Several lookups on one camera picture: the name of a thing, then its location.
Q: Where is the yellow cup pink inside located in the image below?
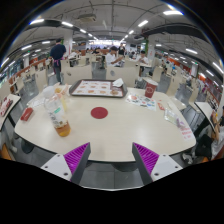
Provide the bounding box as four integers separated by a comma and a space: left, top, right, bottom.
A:
54, 85, 70, 113

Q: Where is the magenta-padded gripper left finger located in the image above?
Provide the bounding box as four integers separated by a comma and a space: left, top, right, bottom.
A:
40, 142, 92, 185

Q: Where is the dark food tray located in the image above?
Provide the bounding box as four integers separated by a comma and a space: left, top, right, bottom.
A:
68, 78, 129, 99

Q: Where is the white paper napkin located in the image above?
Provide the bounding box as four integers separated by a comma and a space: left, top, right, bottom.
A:
112, 77, 125, 89

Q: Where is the clear plastic packet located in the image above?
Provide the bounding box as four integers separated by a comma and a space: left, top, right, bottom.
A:
163, 108, 181, 128

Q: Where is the colourful printed leaflet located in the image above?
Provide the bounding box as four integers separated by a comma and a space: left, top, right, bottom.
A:
125, 93, 158, 112

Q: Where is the ceiling air conditioner unit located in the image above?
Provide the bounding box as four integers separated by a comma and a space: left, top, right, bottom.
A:
77, 13, 98, 24

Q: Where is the printed paper tray liner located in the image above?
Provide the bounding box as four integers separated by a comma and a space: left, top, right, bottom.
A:
72, 80, 122, 98

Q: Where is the beige chairs group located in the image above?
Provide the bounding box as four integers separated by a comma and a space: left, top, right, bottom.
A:
0, 54, 214, 101

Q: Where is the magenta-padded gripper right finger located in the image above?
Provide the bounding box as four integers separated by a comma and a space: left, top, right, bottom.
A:
131, 142, 184, 186

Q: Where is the white paper sheet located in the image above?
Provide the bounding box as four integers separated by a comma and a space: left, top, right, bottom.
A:
28, 96, 46, 108

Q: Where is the ceiling lights group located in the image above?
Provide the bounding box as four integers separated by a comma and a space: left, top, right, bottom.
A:
0, 9, 224, 78

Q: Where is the pink printed leaflet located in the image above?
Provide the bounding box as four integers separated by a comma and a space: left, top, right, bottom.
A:
179, 124, 196, 141

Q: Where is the flat round red coaster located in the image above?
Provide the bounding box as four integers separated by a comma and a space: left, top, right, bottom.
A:
90, 106, 109, 120

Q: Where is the small red packet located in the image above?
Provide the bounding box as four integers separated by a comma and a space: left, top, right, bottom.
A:
20, 107, 35, 122

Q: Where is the clear tea bottle white cap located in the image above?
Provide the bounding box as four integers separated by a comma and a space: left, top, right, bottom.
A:
42, 85, 72, 138

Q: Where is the red paper cup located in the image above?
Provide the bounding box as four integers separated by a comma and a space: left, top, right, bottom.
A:
144, 81, 158, 99

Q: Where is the person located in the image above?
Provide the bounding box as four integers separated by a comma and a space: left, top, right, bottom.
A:
138, 50, 150, 66
105, 45, 124, 67
118, 43, 127, 57
194, 109, 224, 161
49, 38, 67, 84

